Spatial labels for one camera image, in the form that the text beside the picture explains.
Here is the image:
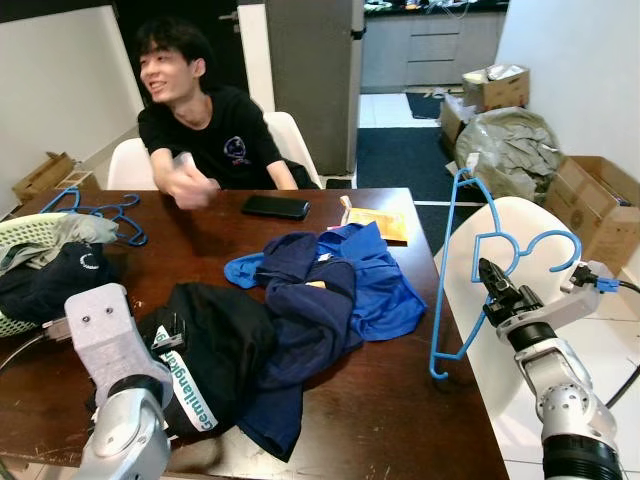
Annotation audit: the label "large brown cardboard box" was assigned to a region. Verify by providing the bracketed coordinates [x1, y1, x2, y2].
[545, 155, 640, 278]

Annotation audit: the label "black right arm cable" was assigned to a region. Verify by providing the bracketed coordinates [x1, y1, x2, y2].
[612, 278, 640, 411]

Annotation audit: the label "black smartphone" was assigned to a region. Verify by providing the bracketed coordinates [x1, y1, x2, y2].
[241, 195, 311, 221]

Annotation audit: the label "grey crumpled garment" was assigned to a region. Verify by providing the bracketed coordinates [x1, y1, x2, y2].
[0, 213, 119, 274]

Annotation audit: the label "person in black t-shirt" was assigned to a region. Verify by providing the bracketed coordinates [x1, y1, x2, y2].
[137, 15, 301, 211]

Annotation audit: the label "cardboard box with silver liner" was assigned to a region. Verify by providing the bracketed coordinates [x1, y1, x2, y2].
[462, 64, 531, 111]

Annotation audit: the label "grey kitchen cabinets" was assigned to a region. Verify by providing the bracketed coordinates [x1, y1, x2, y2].
[360, 5, 506, 93]

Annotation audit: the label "dark navy floor rug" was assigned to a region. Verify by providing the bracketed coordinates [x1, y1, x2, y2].
[357, 128, 471, 251]

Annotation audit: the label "pale green laundry basket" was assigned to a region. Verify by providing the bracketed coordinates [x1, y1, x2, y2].
[0, 212, 101, 338]

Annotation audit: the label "black shirt with white band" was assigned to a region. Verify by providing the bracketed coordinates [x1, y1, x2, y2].
[140, 283, 276, 438]

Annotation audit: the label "open brown cardboard box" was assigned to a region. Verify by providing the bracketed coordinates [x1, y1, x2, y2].
[440, 95, 479, 149]

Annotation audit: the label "black garment with ring logo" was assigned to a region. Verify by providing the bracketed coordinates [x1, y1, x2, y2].
[0, 240, 116, 323]

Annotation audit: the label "person's right hand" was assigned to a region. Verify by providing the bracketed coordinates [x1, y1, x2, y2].
[162, 150, 223, 210]

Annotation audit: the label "olive green stuffed bag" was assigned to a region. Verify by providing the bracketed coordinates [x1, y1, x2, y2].
[455, 107, 563, 203]

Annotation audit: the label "tall grey refrigerator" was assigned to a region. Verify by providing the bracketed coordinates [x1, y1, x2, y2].
[265, 0, 366, 179]

